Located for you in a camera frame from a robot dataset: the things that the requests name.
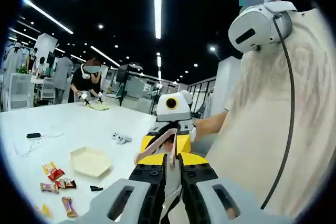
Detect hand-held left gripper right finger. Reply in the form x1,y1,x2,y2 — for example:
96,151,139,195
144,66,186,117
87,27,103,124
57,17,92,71
178,152,295,224

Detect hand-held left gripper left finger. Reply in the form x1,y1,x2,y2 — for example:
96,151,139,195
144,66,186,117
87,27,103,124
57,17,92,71
88,153,168,224

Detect pink food tongs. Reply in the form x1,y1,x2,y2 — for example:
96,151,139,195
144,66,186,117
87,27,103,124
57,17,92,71
134,127,179,171

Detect brown purple-label food bar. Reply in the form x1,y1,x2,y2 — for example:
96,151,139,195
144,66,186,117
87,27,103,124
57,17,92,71
39,182,60,193
61,196,79,218

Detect cream hexagonal food container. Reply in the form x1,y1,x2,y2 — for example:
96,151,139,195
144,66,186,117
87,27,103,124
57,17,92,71
69,145,113,179

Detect yellow pastry food packet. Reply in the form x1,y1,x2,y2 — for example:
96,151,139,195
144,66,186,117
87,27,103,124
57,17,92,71
41,161,57,176
35,202,53,219

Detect white game controller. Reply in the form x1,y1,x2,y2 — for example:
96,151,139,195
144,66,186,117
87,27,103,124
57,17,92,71
111,132,133,145

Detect yellow cloth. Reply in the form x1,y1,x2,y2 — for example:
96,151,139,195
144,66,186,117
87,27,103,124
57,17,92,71
88,103,111,111

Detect person wearing headset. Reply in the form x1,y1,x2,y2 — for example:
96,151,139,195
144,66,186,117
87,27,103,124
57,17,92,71
207,6,336,219

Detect black screen on tripod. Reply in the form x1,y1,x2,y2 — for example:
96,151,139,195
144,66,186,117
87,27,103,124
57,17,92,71
115,63,131,107

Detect long ceiling light strip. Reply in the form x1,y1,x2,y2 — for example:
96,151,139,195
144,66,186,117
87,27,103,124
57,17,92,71
22,0,74,35
153,0,163,40

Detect white mesh cabinet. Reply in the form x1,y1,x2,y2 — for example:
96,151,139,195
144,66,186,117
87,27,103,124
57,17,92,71
5,73,35,109

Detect white table cable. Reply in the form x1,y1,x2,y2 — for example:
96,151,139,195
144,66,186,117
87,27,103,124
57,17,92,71
15,125,65,156

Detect black chest device cable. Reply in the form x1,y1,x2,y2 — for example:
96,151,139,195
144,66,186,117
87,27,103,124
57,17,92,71
261,14,296,210

